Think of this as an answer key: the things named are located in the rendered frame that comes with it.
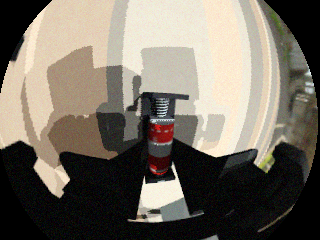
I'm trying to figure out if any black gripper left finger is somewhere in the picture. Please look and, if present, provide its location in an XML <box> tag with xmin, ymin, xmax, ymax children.
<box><xmin>59</xmin><ymin>137</ymin><xmax>148</xmax><ymax>220</ymax></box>

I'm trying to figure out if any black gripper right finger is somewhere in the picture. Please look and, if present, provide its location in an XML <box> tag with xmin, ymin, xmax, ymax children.
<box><xmin>171</xmin><ymin>137</ymin><xmax>259</xmax><ymax>216</ymax></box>

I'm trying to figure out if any red and white striped cylinder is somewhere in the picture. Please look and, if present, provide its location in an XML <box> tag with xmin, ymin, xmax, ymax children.
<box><xmin>148</xmin><ymin>120</ymin><xmax>173</xmax><ymax>175</ymax></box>

